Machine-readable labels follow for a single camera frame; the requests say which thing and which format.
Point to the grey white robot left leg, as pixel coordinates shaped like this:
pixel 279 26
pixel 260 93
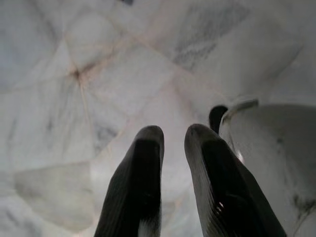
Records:
pixel 271 148

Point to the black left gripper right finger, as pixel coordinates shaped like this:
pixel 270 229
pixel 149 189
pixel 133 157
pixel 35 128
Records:
pixel 222 182

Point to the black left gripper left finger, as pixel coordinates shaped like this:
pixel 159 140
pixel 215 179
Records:
pixel 138 177

